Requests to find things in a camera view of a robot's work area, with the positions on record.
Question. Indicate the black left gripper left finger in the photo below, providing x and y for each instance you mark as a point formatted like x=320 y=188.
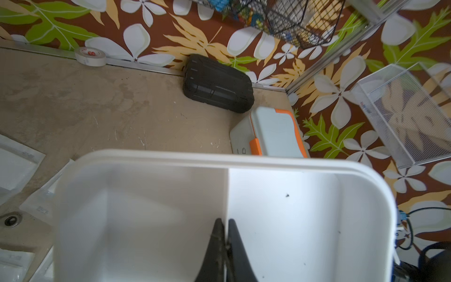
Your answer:
x=212 y=269

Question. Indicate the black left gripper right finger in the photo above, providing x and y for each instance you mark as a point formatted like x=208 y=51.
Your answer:
x=237 y=262

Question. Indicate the pink medicine chest box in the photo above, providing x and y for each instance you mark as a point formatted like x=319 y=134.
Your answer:
x=142 y=216

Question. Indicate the grey box orange handle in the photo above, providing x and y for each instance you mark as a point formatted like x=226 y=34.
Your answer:
x=268 y=132

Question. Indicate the white gauze packet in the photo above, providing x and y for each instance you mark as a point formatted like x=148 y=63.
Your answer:
x=18 y=165
x=45 y=272
x=40 y=203
x=15 y=265

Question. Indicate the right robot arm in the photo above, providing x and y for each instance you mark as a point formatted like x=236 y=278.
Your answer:
x=434 y=265

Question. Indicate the black hard case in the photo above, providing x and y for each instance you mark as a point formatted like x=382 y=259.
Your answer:
x=213 y=83

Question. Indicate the silver ratchet wrench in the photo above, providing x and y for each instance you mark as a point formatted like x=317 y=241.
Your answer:
x=11 y=220

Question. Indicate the white mesh basket right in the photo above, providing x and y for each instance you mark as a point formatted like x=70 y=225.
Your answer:
x=410 y=110

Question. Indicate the clear tape roll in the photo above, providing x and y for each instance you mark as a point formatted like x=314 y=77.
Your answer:
x=91 y=57

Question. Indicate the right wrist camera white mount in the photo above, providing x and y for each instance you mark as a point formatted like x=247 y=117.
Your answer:
x=404 y=231

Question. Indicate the black wire basket rear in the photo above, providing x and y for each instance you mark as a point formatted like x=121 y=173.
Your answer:
x=302 y=23

